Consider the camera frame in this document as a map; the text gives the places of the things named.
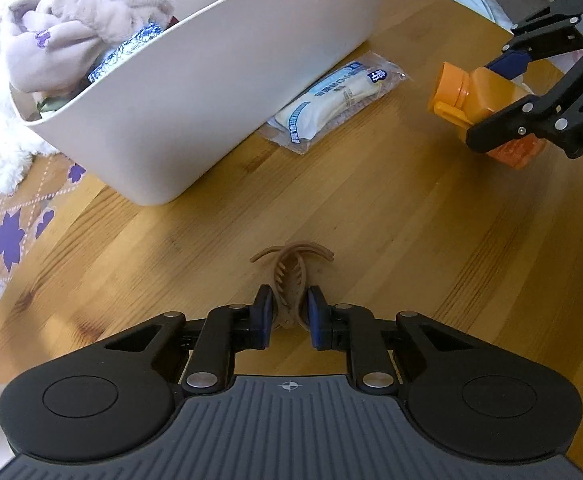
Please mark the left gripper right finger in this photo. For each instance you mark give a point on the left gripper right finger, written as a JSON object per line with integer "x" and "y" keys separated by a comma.
{"x": 354, "y": 331}

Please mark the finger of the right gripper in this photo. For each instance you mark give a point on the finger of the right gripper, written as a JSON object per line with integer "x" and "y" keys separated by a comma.
{"x": 555, "y": 29}
{"x": 529, "y": 115}

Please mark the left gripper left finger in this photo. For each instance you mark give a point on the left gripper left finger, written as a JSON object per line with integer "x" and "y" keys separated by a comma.
{"x": 213, "y": 343}

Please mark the brown hair claw clip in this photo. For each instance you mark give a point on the brown hair claw clip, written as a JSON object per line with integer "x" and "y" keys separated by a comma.
{"x": 290, "y": 277}

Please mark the orange square bottle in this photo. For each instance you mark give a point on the orange square bottle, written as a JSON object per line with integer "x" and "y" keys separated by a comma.
{"x": 464, "y": 99}

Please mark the packaged white bread roll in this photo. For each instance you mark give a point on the packaged white bread roll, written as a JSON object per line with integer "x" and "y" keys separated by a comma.
{"x": 332, "y": 101}

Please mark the blue white tissue pack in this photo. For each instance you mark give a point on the blue white tissue pack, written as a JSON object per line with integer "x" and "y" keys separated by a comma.
{"x": 120, "y": 54}

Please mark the lavender knotted socks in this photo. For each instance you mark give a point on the lavender knotted socks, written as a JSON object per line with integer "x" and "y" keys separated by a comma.
{"x": 51, "y": 45}

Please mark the green snack bag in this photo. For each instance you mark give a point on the green snack bag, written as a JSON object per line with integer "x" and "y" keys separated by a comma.
{"x": 51, "y": 102}

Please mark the floral brown table runner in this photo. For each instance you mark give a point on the floral brown table runner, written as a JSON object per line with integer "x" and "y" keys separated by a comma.
{"x": 37, "y": 218}

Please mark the beige plastic storage bin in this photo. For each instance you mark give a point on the beige plastic storage bin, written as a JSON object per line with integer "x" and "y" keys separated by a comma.
{"x": 157, "y": 122}

